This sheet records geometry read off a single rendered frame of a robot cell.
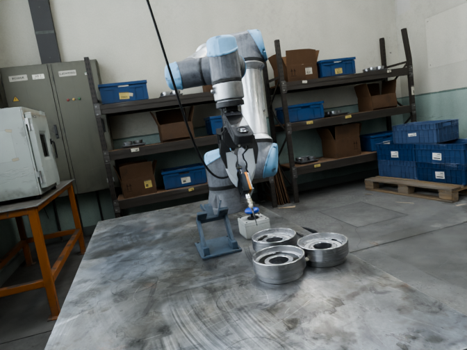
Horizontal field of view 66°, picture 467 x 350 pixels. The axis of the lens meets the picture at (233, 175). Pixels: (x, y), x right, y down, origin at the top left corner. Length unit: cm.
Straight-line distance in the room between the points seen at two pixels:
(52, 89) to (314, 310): 424
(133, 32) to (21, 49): 128
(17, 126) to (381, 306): 260
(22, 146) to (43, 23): 231
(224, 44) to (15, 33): 426
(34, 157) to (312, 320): 250
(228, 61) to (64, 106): 376
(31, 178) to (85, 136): 174
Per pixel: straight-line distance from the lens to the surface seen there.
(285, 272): 71
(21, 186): 290
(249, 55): 133
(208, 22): 505
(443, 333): 59
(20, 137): 287
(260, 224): 99
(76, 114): 453
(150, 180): 425
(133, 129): 473
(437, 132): 449
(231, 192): 128
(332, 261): 77
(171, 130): 421
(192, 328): 63
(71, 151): 454
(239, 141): 81
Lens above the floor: 111
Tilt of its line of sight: 8 degrees down
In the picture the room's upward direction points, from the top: 8 degrees counter-clockwise
